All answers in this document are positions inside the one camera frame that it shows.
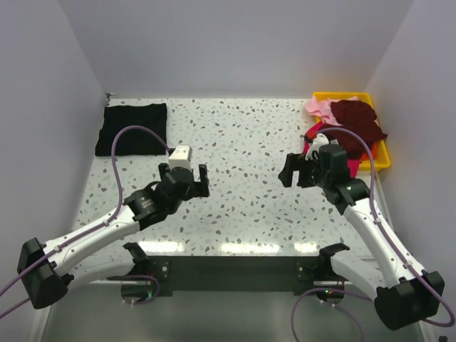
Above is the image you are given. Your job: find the folded black t shirt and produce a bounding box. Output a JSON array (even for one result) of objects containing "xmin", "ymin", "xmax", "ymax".
[{"xmin": 95, "ymin": 103, "xmax": 167, "ymax": 157}]

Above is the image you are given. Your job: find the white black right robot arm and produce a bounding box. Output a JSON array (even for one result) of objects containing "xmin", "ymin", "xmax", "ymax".
[{"xmin": 279, "ymin": 145, "xmax": 445, "ymax": 331}]

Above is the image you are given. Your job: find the dark red t shirt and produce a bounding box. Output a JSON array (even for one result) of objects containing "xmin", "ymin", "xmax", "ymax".
[{"xmin": 327, "ymin": 100, "xmax": 388, "ymax": 160}]

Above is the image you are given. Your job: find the orange t shirt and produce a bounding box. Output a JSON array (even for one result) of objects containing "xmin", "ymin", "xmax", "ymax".
[{"xmin": 358, "ymin": 142, "xmax": 378, "ymax": 162}]

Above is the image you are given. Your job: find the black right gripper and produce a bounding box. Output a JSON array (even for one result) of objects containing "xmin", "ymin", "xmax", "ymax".
[{"xmin": 278, "ymin": 153, "xmax": 330, "ymax": 190}]

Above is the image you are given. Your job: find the magenta t shirt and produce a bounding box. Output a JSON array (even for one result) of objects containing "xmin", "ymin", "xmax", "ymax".
[{"xmin": 303, "ymin": 122, "xmax": 360, "ymax": 178}]

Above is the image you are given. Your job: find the pink t shirt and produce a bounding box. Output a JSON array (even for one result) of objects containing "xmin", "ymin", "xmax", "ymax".
[{"xmin": 304, "ymin": 96, "xmax": 341, "ymax": 126}]

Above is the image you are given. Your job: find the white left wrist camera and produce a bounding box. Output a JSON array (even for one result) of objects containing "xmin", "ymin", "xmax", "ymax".
[{"xmin": 168, "ymin": 145, "xmax": 192, "ymax": 171}]

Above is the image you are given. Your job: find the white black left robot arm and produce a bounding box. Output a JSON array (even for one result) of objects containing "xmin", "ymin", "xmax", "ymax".
[{"xmin": 17, "ymin": 163, "xmax": 209, "ymax": 309}]

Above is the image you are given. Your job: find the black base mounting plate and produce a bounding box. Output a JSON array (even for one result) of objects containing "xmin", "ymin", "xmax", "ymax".
[{"xmin": 106, "ymin": 254, "xmax": 357, "ymax": 299}]

